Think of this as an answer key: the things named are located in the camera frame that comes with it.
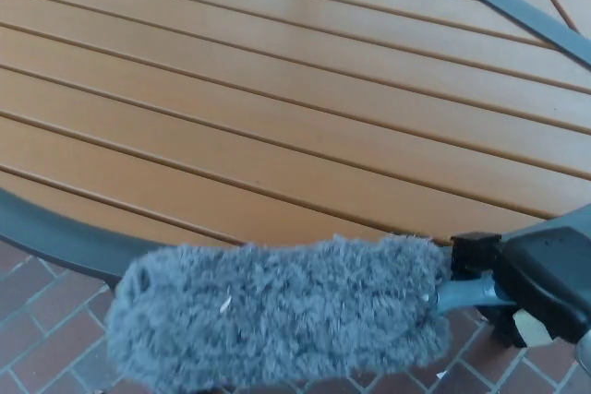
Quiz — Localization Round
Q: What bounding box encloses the dark flat table crossbar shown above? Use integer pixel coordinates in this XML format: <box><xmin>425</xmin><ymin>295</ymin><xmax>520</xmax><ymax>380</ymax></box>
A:
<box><xmin>408</xmin><ymin>0</ymin><xmax>591</xmax><ymax>67</ymax></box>

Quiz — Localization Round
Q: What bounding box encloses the dark round table rim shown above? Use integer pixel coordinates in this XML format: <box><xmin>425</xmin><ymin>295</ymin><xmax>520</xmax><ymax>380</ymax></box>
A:
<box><xmin>0</xmin><ymin>186</ymin><xmax>591</xmax><ymax>292</ymax></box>

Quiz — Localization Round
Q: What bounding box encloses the grey microfibre duster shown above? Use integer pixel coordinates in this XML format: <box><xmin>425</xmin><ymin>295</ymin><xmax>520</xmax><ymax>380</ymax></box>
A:
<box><xmin>103</xmin><ymin>233</ymin><xmax>509</xmax><ymax>390</ymax></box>

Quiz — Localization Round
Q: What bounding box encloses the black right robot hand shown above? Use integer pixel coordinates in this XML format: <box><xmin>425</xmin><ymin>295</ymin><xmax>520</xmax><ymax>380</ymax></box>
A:
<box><xmin>450</xmin><ymin>226</ymin><xmax>591</xmax><ymax>350</ymax></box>

